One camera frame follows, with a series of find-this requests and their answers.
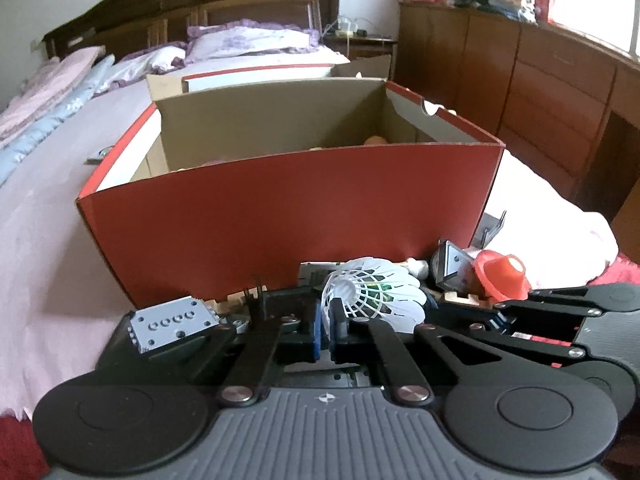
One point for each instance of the wooden headboard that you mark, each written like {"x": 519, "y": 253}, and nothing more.
{"x": 175, "y": 5}

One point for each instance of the grey toy plate with holes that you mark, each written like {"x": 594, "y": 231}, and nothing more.
{"x": 170, "y": 322}

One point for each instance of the wooden nightstand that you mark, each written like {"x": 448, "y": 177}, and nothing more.
{"x": 360, "y": 45}

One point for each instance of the red cardboard box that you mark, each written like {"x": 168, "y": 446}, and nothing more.
{"x": 280, "y": 210}

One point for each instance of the white plush blanket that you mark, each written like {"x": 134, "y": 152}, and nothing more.
{"x": 45, "y": 285}

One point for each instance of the window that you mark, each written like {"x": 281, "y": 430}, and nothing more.
{"x": 595, "y": 0}

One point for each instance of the wooden cabinet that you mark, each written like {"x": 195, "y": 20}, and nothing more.
{"x": 540, "y": 95}

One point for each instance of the red rose blanket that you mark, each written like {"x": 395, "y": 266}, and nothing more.
{"x": 15, "y": 440}

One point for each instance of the small metal object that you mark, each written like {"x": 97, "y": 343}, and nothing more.
{"x": 100, "y": 154}

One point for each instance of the wooden toy block strip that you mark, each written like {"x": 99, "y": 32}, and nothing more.
{"x": 232, "y": 307}

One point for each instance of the pink quilt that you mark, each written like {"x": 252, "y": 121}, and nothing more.
{"x": 45, "y": 90}

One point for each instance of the white shuttlecock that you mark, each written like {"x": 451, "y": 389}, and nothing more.
{"x": 380, "y": 290}

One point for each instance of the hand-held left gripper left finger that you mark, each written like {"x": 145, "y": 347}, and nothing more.
{"x": 315, "y": 332}

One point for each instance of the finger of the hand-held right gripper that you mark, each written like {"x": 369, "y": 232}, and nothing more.
{"x": 530, "y": 345}
{"x": 550, "y": 302}

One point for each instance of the blue floral quilt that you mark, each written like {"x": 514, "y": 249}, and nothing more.
{"x": 45, "y": 125}

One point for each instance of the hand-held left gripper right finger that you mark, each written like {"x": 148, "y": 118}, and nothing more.
{"x": 336, "y": 332}

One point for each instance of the grey angled toy piece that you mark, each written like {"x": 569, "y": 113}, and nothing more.
{"x": 450, "y": 265}

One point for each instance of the grey toy bracket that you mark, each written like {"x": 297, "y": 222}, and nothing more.
{"x": 492, "y": 230}

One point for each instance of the purple floral pillow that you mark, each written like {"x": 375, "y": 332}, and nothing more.
{"x": 250, "y": 40}

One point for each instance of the red toy hat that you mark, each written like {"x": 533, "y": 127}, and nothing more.
{"x": 502, "y": 275}

